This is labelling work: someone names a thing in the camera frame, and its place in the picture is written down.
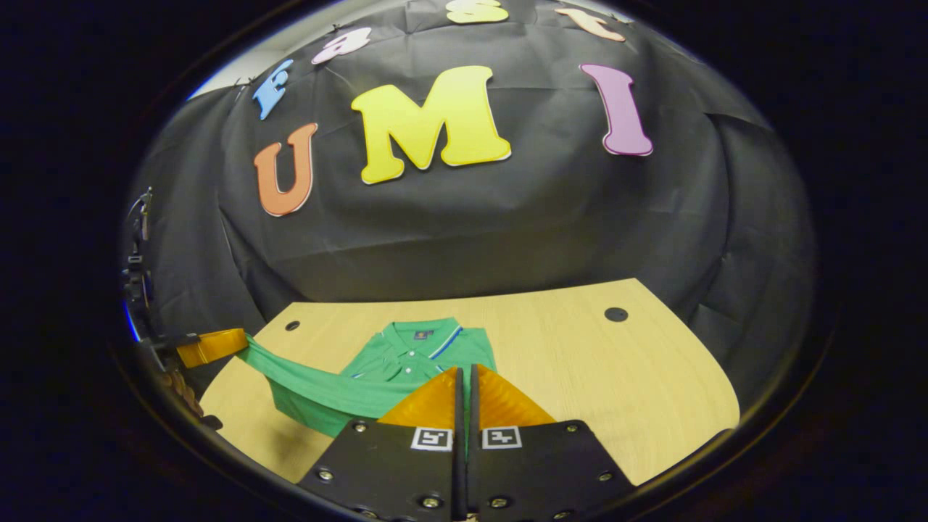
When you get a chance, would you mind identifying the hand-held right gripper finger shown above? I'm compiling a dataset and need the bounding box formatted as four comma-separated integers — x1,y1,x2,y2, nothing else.
468,364,637,522
297,366,466,522

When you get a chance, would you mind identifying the green T-shirt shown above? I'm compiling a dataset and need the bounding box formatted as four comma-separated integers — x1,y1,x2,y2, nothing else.
238,317,498,438

